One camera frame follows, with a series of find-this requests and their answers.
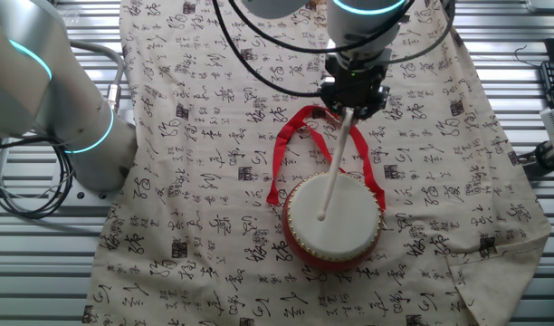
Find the beige calligraphy print cloth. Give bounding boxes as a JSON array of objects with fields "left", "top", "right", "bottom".
[{"left": 81, "top": 0, "right": 552, "bottom": 326}]

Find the red ribbon strap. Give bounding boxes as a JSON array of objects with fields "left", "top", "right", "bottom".
[{"left": 266, "top": 104, "right": 387, "bottom": 212}]

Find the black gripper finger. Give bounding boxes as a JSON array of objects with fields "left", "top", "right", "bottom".
[
  {"left": 325, "top": 101, "right": 349, "bottom": 117},
  {"left": 354, "top": 103, "right": 383, "bottom": 121}
]

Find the black cable loop bundle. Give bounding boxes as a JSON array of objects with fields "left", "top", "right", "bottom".
[{"left": 0, "top": 135, "right": 78, "bottom": 221}]

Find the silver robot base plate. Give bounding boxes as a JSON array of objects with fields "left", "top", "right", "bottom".
[{"left": 45, "top": 149, "right": 138, "bottom": 212}]

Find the pale wooden drumstick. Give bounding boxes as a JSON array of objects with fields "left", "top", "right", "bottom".
[{"left": 316, "top": 107, "right": 356, "bottom": 222}]

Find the grey cable with metal connector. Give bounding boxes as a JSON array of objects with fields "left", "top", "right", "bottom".
[{"left": 66, "top": 38, "right": 127, "bottom": 114}]

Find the red drum with white skin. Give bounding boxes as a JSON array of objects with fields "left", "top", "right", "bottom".
[{"left": 281, "top": 170, "right": 387, "bottom": 273}]

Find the black mount with cable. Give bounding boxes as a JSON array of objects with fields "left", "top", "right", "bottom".
[{"left": 516, "top": 140, "right": 554, "bottom": 176}]

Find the grey flat device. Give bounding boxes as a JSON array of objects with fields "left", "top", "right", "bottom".
[{"left": 525, "top": 0, "right": 554, "bottom": 14}]

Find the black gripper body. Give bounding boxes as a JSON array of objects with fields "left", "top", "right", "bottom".
[{"left": 320, "top": 56, "right": 391, "bottom": 109}]

